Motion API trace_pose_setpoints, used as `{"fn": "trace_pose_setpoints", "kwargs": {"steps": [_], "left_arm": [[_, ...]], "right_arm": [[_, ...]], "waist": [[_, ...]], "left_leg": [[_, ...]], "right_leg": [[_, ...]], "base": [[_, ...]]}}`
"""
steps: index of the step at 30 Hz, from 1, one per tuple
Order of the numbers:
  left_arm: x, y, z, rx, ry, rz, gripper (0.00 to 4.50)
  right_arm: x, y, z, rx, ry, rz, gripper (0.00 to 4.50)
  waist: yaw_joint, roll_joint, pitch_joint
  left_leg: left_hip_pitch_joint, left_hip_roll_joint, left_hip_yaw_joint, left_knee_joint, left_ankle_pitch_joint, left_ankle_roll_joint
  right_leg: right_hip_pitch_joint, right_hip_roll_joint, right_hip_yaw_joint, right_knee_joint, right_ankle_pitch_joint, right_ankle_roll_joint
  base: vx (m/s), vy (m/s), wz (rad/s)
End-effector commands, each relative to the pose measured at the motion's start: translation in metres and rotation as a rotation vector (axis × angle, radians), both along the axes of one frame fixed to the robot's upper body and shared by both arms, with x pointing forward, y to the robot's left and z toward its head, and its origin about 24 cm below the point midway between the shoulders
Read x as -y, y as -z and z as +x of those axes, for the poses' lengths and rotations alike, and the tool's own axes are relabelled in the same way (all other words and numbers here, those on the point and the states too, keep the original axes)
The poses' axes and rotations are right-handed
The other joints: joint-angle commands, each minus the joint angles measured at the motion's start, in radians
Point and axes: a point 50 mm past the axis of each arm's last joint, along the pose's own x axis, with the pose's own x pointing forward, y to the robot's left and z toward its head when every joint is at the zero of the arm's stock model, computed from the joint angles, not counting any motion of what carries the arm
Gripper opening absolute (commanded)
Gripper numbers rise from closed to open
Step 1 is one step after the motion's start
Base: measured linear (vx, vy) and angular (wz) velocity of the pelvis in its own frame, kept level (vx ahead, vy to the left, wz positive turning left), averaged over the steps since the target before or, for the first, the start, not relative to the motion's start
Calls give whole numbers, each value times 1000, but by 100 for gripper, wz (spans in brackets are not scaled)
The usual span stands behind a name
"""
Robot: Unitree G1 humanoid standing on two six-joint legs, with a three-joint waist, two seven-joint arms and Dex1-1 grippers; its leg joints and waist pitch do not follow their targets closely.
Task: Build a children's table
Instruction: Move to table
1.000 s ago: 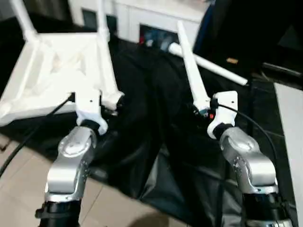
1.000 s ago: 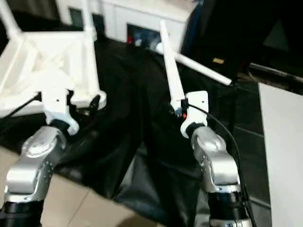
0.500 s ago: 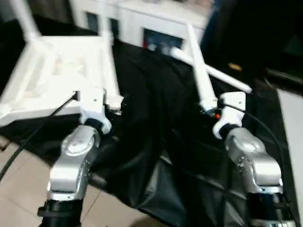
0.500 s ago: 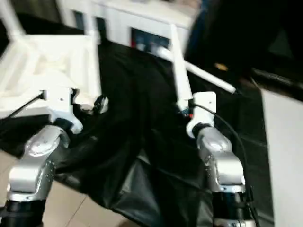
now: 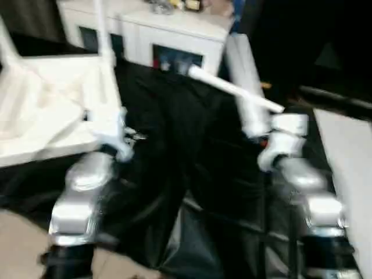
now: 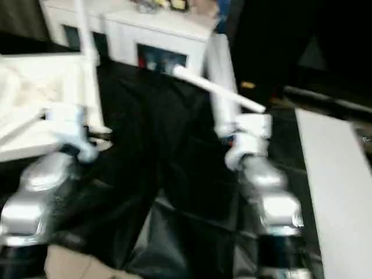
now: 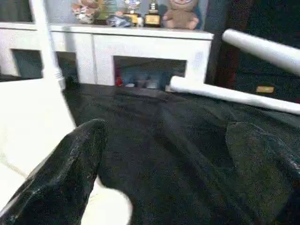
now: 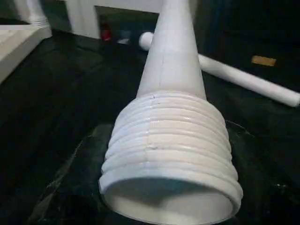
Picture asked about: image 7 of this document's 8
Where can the white plastic table top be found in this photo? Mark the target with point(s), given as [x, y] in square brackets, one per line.
[28, 117]

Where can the small gold trophy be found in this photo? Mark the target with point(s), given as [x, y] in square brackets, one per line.
[132, 14]
[152, 16]

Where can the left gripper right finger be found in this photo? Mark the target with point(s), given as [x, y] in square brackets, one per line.
[267, 178]

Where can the black mat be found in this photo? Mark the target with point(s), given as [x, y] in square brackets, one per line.
[164, 140]

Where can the white sideboard with glass doors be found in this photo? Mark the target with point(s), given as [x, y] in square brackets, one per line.
[150, 47]

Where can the white plastic table leg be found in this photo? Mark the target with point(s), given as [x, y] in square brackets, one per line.
[267, 51]
[234, 96]
[44, 37]

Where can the small yellow label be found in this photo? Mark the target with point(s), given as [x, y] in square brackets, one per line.
[265, 89]

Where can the striped tiger plush toy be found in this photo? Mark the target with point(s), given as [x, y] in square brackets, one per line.
[85, 11]

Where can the shiny silver ornament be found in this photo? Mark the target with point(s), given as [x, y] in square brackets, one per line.
[119, 21]

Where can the black cabinet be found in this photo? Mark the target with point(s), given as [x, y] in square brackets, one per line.
[276, 14]

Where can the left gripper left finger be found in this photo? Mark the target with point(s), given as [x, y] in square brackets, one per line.
[61, 178]

